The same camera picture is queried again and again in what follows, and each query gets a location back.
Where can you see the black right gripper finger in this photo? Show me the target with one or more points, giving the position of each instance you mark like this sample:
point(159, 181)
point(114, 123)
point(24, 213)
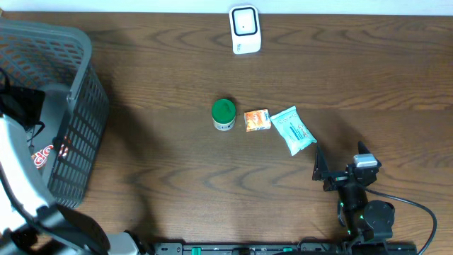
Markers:
point(320, 171)
point(362, 149)

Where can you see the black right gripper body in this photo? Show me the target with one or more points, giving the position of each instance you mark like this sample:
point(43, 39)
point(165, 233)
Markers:
point(336, 181)

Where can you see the light blue tissue pack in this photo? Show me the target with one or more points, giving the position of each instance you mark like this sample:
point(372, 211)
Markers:
point(295, 133)

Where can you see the red candy bar wrapper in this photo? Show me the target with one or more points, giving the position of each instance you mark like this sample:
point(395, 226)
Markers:
point(41, 157)

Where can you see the orange snack packet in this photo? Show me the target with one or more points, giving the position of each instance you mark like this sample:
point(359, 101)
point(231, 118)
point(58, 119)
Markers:
point(256, 120)

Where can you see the green lid jar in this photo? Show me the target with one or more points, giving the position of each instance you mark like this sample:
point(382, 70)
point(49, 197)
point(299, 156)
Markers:
point(223, 114)

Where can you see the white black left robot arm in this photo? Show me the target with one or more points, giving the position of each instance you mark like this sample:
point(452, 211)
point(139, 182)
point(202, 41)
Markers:
point(32, 222)

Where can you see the white barcode scanner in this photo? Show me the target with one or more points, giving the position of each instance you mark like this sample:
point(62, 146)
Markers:
point(245, 29)

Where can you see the grey plastic mesh basket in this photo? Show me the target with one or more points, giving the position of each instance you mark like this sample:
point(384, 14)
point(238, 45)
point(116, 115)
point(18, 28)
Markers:
point(57, 60)

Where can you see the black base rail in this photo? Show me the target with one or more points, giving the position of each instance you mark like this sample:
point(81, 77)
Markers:
point(306, 246)

